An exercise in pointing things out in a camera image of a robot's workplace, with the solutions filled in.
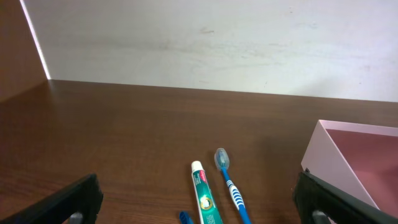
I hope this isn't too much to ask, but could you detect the blue white toothbrush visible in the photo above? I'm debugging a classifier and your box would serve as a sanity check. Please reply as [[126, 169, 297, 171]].
[[215, 148, 251, 224]]

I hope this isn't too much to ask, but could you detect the blue pen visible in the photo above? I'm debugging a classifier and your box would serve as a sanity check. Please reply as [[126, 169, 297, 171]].
[[178, 211, 193, 224]]

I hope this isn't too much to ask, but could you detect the green toothpaste tube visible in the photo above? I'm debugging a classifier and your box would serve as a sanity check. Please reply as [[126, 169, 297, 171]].
[[191, 161, 223, 224]]

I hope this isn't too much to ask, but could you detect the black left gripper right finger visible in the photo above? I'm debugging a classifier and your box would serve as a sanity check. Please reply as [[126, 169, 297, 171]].
[[293, 170, 397, 224]]

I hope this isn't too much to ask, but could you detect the white box pink inside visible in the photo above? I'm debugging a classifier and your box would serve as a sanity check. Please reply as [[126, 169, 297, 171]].
[[301, 120, 397, 217]]

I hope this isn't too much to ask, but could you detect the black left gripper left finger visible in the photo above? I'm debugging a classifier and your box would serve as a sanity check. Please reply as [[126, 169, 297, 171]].
[[1, 174, 103, 224]]

